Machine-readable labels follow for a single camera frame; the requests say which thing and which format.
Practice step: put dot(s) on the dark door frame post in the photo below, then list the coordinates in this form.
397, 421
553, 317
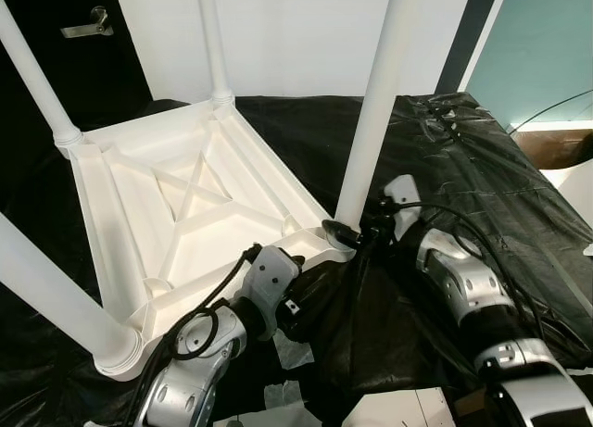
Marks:
473, 33

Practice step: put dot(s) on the black door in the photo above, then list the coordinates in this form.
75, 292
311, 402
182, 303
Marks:
102, 66

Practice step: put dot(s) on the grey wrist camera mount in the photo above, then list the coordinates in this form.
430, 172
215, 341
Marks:
273, 274
400, 191

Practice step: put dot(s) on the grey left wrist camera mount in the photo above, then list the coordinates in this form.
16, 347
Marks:
273, 274

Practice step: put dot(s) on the brown wooden table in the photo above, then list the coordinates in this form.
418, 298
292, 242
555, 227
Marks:
556, 147

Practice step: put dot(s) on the teal glass panel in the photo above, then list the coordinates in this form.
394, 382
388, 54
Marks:
547, 43

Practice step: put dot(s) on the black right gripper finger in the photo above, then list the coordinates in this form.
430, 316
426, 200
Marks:
341, 232

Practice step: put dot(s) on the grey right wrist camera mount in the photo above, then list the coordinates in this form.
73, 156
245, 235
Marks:
400, 191

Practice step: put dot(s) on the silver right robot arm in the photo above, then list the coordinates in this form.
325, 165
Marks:
463, 279

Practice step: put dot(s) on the black plastic sheet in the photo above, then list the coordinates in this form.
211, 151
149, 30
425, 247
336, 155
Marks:
528, 223

